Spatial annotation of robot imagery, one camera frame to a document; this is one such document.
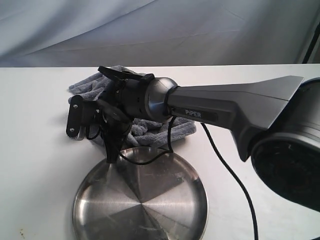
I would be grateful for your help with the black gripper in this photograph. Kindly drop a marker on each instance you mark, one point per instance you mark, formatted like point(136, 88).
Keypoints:
point(124, 99)

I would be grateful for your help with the grey fluffy towel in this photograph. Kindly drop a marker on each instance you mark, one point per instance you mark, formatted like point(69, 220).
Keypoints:
point(143, 132)

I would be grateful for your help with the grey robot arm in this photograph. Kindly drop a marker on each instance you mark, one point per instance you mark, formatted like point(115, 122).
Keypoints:
point(274, 123)

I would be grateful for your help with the round stainless steel plate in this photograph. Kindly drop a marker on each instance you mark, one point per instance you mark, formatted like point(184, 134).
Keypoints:
point(146, 195)

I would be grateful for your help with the black stand pole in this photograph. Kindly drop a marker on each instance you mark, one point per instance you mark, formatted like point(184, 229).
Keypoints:
point(311, 45)

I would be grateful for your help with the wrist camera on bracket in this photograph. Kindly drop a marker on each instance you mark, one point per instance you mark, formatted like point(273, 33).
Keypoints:
point(82, 114)

